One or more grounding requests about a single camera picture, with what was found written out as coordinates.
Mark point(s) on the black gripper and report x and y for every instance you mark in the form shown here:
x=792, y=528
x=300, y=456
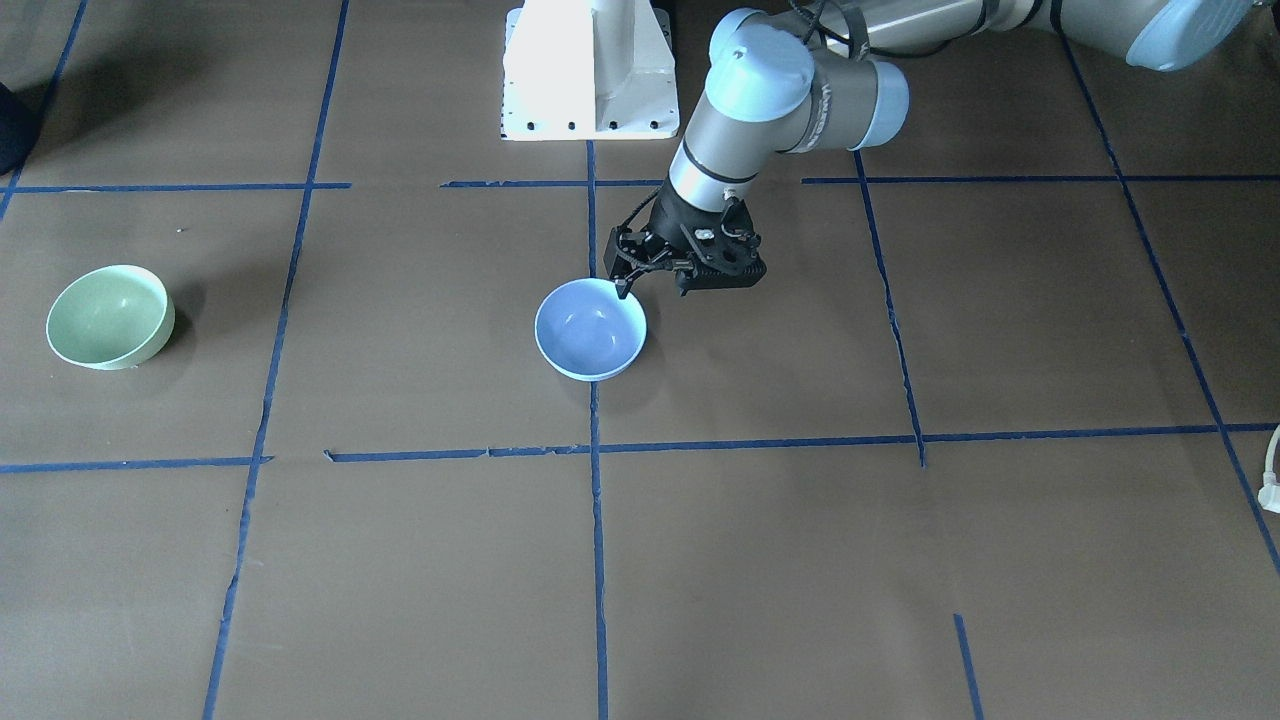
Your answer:
x=668, y=225

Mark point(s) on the blue bowl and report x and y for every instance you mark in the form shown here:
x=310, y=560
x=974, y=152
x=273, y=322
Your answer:
x=589, y=333

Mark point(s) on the green bowl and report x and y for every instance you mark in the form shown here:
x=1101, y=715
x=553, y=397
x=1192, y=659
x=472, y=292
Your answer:
x=112, y=318

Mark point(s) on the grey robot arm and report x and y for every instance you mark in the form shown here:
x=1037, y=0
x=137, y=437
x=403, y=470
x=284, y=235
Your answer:
x=824, y=76

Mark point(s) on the dark object at edge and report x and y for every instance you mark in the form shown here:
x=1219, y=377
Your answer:
x=19, y=130

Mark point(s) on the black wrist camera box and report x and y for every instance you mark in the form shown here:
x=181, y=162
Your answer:
x=725, y=267

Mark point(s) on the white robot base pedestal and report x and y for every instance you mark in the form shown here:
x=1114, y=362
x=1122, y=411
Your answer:
x=588, y=71

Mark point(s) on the white cable plug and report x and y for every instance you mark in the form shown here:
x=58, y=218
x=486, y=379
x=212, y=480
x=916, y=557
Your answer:
x=1268, y=494

